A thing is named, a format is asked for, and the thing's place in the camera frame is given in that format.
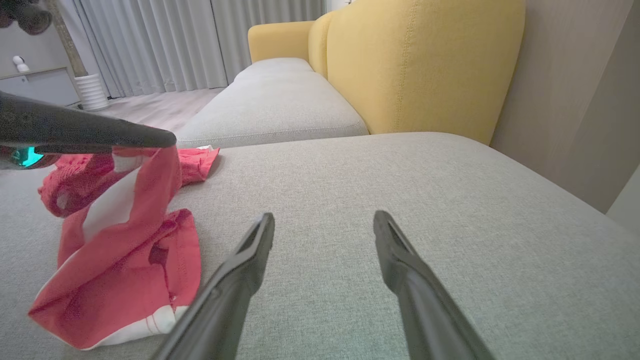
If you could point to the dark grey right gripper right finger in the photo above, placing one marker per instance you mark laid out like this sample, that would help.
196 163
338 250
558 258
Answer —
425 310

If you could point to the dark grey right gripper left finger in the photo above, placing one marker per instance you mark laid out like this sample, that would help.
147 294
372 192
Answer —
225 305

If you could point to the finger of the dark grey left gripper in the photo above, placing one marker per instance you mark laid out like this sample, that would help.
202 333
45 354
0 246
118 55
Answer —
65 127
70 149

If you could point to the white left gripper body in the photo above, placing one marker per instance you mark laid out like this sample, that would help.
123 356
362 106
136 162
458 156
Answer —
25 157

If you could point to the red shorts with white panels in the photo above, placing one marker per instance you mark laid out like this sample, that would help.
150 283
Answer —
115 290

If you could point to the white ribbed planter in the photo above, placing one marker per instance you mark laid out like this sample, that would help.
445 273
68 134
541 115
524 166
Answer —
92 92

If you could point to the grey low cabinet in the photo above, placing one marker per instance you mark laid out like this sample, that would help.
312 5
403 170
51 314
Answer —
40 87

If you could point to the small white figurine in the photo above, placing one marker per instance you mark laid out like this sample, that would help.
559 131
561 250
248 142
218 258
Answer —
21 64

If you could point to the brown plant trunk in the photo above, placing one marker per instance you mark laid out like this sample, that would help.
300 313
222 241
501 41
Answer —
70 50

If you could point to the light grey pleated curtain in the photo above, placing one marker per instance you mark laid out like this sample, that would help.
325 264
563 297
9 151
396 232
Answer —
165 45

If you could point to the grey sofa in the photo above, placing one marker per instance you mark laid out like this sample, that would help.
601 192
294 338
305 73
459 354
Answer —
400 180

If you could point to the grey fabric sofa seat cushion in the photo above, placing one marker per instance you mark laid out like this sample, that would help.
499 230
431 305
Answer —
275 110

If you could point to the yellow sofa armrest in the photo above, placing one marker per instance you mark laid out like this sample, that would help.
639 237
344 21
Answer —
277 40

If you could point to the yellow sofa back cushion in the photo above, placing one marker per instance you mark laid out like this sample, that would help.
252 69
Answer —
320 45
425 65

